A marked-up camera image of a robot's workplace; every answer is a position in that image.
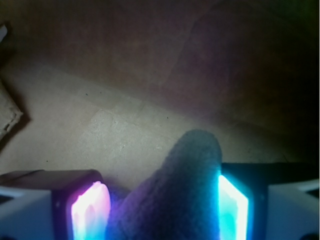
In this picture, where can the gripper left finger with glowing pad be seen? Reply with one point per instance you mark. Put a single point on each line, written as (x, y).
(53, 205)

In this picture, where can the gray plush mouse toy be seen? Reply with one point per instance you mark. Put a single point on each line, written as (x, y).
(179, 201)

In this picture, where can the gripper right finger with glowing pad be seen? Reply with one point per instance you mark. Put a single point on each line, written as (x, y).
(269, 201)

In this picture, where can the brown paper bag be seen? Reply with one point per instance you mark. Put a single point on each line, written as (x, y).
(111, 85)

